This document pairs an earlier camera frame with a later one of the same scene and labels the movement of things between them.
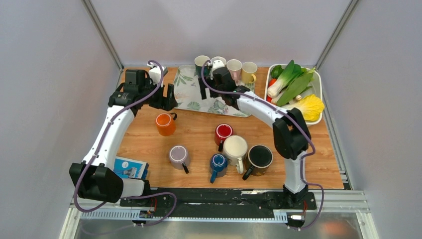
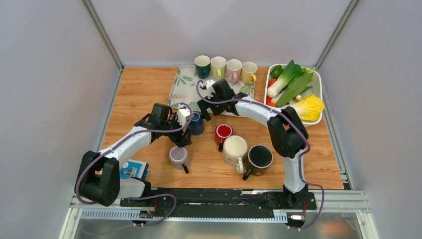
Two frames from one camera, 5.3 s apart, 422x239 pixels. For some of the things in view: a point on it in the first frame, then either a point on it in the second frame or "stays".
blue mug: (218, 163) → (197, 123)
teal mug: (198, 62) stays
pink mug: (234, 66) stays
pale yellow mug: (249, 70) stays
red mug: (222, 131) stays
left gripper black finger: (170, 101) → (183, 141)
